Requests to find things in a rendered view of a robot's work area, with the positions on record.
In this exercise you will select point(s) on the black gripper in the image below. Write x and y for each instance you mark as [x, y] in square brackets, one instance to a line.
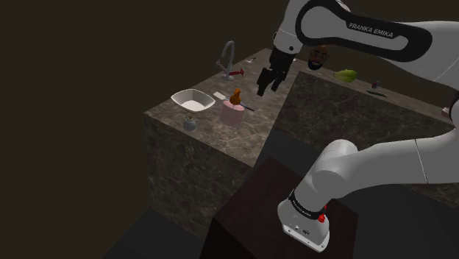
[280, 60]

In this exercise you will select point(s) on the small grey utensil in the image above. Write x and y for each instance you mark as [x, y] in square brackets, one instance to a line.
[251, 60]

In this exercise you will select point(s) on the dark robot stand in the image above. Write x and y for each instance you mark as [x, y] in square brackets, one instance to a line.
[251, 218]

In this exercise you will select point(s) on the bearded head figure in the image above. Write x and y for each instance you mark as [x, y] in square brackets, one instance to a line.
[317, 58]

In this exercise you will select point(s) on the green vegetable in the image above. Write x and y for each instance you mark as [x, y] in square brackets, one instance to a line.
[345, 75]

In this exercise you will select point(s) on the grey kitchen faucet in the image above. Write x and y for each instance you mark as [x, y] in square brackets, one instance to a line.
[228, 59]

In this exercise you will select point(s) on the orange bird figure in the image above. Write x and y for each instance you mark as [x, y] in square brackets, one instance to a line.
[235, 97]

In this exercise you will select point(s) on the red kitchen tool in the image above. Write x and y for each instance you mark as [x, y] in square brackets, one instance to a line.
[237, 72]

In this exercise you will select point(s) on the pink cylinder cup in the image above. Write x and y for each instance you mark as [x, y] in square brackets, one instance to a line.
[232, 114]

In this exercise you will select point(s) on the small grey round vase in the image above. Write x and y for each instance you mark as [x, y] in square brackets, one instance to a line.
[189, 123]

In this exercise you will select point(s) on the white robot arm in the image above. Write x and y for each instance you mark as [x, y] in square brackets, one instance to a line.
[362, 168]

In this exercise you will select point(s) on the white square bowl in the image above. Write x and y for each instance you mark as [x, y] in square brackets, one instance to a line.
[193, 100]

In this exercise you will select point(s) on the dark knife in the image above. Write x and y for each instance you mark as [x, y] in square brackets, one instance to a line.
[376, 93]

